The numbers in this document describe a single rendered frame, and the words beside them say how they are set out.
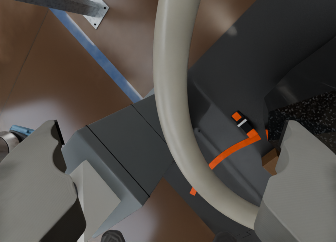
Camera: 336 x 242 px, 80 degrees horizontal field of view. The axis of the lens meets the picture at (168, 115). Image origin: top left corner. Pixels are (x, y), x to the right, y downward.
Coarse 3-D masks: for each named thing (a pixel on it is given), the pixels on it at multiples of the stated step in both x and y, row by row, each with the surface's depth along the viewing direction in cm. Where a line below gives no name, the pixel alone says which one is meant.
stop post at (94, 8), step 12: (24, 0) 106; (36, 0) 110; (48, 0) 116; (60, 0) 121; (72, 0) 129; (84, 0) 142; (96, 0) 150; (72, 12) 136; (84, 12) 143; (96, 12) 152; (96, 24) 156
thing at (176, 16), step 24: (168, 0) 14; (192, 0) 14; (168, 24) 14; (192, 24) 15; (168, 48) 15; (168, 72) 16; (168, 96) 17; (168, 120) 18; (168, 144) 20; (192, 144) 20; (192, 168) 21; (216, 192) 23; (240, 216) 25
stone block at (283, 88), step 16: (320, 48) 105; (304, 64) 102; (320, 64) 84; (288, 80) 99; (304, 80) 81; (320, 80) 69; (272, 96) 96; (288, 96) 80; (304, 96) 68; (320, 96) 60; (272, 112) 80; (288, 112) 72; (304, 112) 65; (320, 112) 60; (272, 128) 79; (320, 128) 60; (272, 144) 81
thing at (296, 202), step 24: (288, 120) 11; (288, 144) 9; (312, 144) 9; (288, 168) 8; (312, 168) 8; (264, 192) 7; (288, 192) 7; (312, 192) 7; (264, 216) 7; (288, 216) 6; (312, 216) 6; (264, 240) 7; (288, 240) 6; (312, 240) 5
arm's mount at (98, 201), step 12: (84, 168) 79; (84, 180) 76; (96, 180) 79; (84, 192) 73; (96, 192) 76; (108, 192) 80; (84, 204) 71; (96, 204) 74; (108, 204) 77; (84, 216) 68; (96, 216) 71; (96, 228) 69; (84, 240) 64
